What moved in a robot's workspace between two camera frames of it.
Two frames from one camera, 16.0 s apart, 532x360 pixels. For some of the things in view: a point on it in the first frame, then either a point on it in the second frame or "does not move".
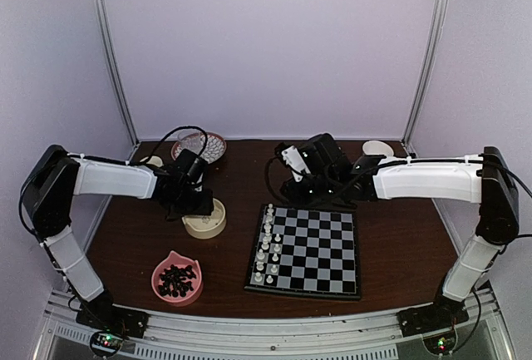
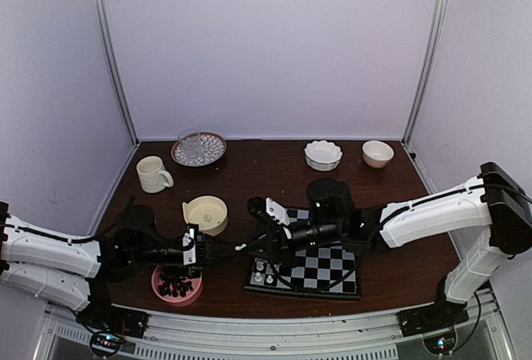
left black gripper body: (188, 204) to (198, 268)
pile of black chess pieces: (175, 281) does not move
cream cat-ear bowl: (207, 226) does not move
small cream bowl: (376, 147) does not move
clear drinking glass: (192, 140) does not move
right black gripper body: (323, 187) to (329, 233)
